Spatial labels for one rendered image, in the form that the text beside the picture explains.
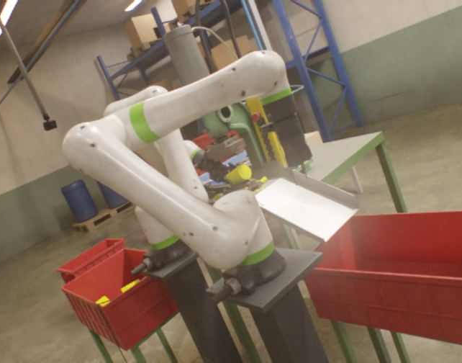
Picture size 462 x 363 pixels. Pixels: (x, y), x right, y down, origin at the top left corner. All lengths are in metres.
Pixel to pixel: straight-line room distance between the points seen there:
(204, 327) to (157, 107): 0.97
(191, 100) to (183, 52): 0.67
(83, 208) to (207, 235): 7.66
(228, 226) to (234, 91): 0.33
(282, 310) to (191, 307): 0.56
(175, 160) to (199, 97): 0.52
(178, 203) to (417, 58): 6.11
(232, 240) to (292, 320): 0.39
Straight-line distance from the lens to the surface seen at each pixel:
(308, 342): 1.28
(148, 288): 1.82
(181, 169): 1.49
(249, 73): 0.97
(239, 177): 1.69
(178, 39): 1.68
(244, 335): 2.17
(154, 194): 0.94
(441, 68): 6.75
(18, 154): 9.83
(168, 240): 1.56
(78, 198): 8.51
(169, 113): 1.05
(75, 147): 0.99
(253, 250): 1.09
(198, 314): 1.68
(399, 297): 1.35
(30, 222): 9.77
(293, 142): 1.13
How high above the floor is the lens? 1.43
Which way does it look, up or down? 10 degrees down
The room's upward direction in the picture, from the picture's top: 23 degrees counter-clockwise
